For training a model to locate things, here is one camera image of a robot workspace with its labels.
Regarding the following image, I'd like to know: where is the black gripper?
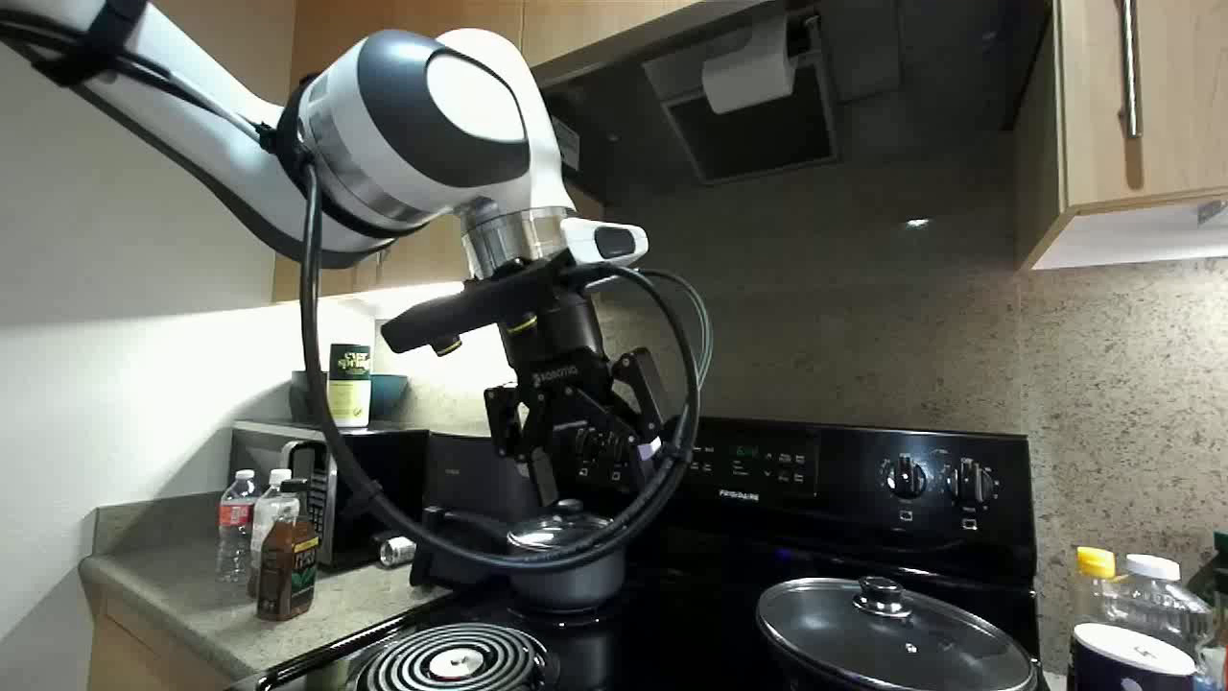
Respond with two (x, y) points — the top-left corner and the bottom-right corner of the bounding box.
(483, 278), (679, 512)

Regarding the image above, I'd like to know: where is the large glass pan lid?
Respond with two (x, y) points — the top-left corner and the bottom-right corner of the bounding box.
(753, 571), (1045, 691)

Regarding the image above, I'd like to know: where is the small glass saucepan lid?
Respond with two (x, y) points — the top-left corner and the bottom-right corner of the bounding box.
(502, 503), (629, 558)

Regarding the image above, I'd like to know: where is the black air fryer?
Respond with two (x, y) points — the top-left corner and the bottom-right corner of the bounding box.
(423, 429), (550, 569)

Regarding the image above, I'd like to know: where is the small grey saucepan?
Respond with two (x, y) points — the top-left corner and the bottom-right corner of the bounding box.
(406, 503), (632, 616)

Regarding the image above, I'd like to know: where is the dark teal bowl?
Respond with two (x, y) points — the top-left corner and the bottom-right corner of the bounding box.
(289, 369), (413, 429)

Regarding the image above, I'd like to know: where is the silver black microwave oven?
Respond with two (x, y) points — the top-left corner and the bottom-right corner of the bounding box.
(225, 420), (433, 575)

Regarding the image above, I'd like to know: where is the black electric stove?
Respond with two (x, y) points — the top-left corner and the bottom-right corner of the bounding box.
(254, 412), (1046, 691)

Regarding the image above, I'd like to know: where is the green-labelled jar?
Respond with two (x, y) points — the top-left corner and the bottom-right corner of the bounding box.
(321, 343), (374, 429)

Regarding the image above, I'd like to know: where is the electric coil stove burner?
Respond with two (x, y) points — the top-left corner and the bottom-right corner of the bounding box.
(349, 624), (552, 691)

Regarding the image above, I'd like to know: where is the clear water bottle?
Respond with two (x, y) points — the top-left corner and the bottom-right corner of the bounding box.
(249, 466), (304, 581)
(209, 466), (263, 588)

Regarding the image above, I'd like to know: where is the black stove knob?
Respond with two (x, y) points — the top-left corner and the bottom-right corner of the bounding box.
(880, 449), (937, 508)
(940, 453), (1004, 512)

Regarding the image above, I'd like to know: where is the brown sauce bottle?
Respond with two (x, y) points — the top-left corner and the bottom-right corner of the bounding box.
(254, 512), (321, 627)

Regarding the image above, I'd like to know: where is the dark range hood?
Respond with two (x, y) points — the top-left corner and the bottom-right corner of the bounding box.
(529, 0), (1060, 222)

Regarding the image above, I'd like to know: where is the white paper towel roll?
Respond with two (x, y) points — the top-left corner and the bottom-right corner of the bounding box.
(698, 16), (802, 119)

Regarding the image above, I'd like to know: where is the wooden base cabinet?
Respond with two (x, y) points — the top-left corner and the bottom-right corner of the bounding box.
(80, 590), (262, 691)

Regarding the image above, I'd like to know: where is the yellow cap bottle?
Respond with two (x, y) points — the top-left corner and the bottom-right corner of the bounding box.
(1072, 547), (1129, 629)

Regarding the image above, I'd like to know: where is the blue canister white lid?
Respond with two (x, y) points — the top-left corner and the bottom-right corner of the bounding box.
(1066, 624), (1202, 691)

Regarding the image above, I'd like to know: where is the white cap clear bottle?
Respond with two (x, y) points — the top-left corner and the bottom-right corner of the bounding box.
(1116, 551), (1212, 656)

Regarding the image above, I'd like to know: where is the dark green bottle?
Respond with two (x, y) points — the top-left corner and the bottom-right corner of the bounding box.
(1185, 530), (1228, 645)

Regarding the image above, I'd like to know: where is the metal cabinet bar handle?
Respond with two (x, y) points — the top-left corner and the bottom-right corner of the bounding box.
(1111, 0), (1147, 142)

